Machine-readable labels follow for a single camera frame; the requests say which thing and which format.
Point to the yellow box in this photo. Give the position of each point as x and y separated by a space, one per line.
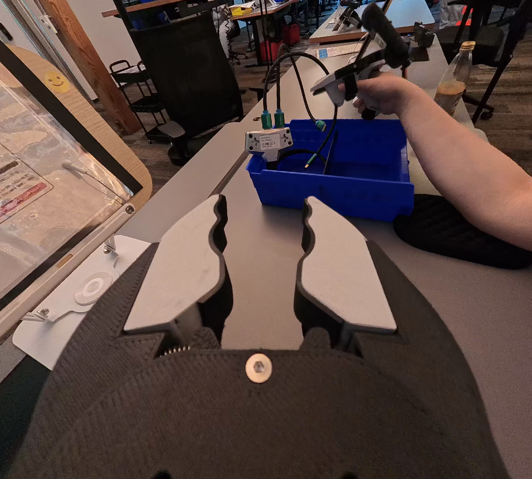
241 10

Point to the black rolling cart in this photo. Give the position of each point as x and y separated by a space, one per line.
141 101

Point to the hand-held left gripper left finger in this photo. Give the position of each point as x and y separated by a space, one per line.
178 271

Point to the black office chair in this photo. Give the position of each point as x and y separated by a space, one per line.
490 38
187 71

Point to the silver hdmi switch hub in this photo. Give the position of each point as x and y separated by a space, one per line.
268 140

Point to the wooden post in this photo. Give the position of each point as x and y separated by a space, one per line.
75 38

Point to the wooden top desk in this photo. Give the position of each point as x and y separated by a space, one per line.
270 3
166 3

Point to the person's right forearm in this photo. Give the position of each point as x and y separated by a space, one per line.
457 154

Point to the blue plastic bin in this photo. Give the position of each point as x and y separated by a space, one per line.
332 196

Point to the framed sign display screen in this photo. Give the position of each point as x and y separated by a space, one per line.
50 196

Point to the glass bottle brown drink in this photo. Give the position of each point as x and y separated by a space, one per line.
451 92

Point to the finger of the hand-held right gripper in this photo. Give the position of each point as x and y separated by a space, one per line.
328 82
374 46

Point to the yellow smiley sticker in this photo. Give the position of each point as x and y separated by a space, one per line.
57 82

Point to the white display stand base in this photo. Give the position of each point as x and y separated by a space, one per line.
50 341

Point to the person's right hand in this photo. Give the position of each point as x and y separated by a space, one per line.
382 92

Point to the red storage bin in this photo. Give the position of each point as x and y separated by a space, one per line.
278 44

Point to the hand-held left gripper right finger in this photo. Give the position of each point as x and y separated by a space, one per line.
345 275

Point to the black quilted pad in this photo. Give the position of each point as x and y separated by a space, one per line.
436 229

